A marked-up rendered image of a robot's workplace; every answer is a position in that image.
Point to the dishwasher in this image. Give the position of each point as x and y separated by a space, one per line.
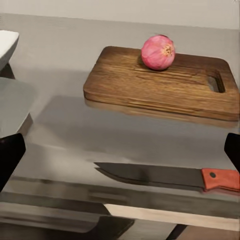
27 222

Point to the cutting board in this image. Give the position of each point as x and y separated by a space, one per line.
120 77

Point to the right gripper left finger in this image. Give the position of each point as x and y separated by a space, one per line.
12 149

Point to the vidalia onion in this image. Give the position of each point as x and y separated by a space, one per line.
158 52

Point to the parer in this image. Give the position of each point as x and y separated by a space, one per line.
208 178

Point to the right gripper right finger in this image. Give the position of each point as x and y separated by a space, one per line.
232 149

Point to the bowl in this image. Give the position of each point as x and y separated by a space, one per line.
8 43

